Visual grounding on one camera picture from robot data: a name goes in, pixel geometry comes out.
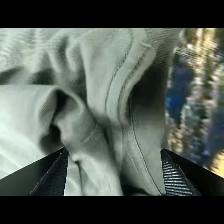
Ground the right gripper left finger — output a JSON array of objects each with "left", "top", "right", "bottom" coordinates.
[{"left": 0, "top": 146, "right": 70, "bottom": 197}]

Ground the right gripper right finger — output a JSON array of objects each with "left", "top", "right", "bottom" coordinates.
[{"left": 160, "top": 147, "right": 224, "bottom": 197}]

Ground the pale grey shirt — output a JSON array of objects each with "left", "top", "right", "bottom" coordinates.
[{"left": 0, "top": 27, "right": 186, "bottom": 197}]

